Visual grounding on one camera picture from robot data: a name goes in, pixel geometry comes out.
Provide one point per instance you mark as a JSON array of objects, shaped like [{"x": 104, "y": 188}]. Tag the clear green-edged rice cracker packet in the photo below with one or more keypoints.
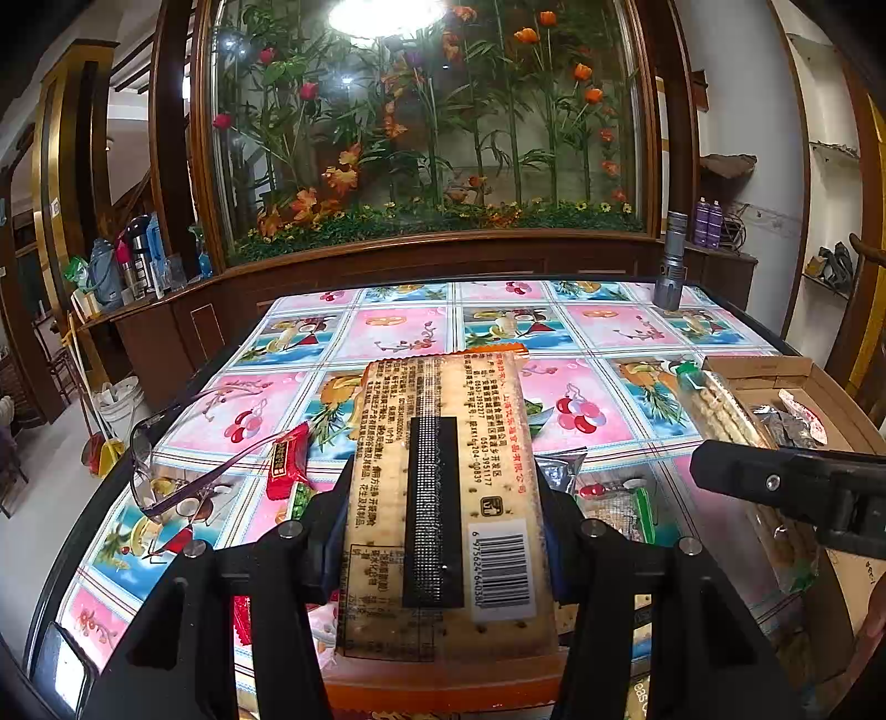
[{"x": 616, "y": 512}]

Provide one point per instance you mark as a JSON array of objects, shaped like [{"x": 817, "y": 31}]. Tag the glass case with artificial plants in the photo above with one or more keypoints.
[{"x": 429, "y": 138}]

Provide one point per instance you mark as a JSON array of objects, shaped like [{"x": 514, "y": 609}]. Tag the dark green snack packet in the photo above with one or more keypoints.
[{"x": 299, "y": 500}]

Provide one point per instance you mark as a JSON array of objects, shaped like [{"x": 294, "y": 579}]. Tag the red and white snack packet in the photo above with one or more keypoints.
[{"x": 806, "y": 412}]

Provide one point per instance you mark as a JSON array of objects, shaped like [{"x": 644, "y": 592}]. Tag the dark thermos flask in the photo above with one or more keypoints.
[{"x": 138, "y": 259}]

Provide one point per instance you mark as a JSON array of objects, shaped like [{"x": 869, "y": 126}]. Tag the crumpled silver foil packet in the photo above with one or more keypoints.
[{"x": 779, "y": 424}]

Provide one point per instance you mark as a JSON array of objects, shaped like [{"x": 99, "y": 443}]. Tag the wall shelf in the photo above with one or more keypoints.
[{"x": 834, "y": 154}]

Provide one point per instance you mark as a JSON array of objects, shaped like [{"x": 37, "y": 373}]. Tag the yellow dustpan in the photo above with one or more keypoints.
[{"x": 111, "y": 458}]

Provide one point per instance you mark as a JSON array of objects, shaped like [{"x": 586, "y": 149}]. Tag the long orange cracker packet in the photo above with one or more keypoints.
[{"x": 415, "y": 415}]

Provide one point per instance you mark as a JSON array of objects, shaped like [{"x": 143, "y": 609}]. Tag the grey metal flashlight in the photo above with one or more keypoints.
[{"x": 671, "y": 263}]

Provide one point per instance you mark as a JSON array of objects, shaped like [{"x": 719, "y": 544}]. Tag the light green snack packet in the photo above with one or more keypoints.
[{"x": 536, "y": 417}]

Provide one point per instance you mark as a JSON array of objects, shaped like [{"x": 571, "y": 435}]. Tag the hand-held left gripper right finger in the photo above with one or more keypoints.
[{"x": 557, "y": 554}]

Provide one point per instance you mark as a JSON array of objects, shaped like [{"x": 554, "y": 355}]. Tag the printed fruit tablecloth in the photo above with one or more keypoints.
[{"x": 387, "y": 332}]

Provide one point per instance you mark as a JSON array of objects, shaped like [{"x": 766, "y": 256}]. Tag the silver foil snack packet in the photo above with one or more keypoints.
[{"x": 561, "y": 471}]

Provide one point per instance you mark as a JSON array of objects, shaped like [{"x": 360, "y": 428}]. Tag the purple-framed eyeglasses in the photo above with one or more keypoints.
[{"x": 147, "y": 484}]

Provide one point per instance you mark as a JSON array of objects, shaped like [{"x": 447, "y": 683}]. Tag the long biscuit roll packet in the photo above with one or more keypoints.
[{"x": 727, "y": 415}]

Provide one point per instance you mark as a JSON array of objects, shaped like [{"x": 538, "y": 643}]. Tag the dark wooden cabinet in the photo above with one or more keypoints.
[{"x": 450, "y": 259}]

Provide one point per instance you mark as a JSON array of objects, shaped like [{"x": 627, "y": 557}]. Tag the purple spray can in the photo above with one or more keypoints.
[
  {"x": 715, "y": 227},
  {"x": 701, "y": 225}
]

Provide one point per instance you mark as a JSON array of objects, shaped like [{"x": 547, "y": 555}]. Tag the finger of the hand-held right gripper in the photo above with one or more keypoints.
[{"x": 747, "y": 471}]

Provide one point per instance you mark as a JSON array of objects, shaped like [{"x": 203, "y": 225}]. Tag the cardboard box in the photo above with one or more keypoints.
[{"x": 775, "y": 370}]

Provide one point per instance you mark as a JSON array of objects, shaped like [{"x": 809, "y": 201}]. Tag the white bucket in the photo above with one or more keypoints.
[{"x": 119, "y": 410}]

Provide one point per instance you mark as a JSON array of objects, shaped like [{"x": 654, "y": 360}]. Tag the blue spray bottle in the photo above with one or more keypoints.
[{"x": 204, "y": 262}]

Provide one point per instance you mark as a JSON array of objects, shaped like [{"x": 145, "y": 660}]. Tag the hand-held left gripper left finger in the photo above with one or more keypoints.
[{"x": 337, "y": 547}]

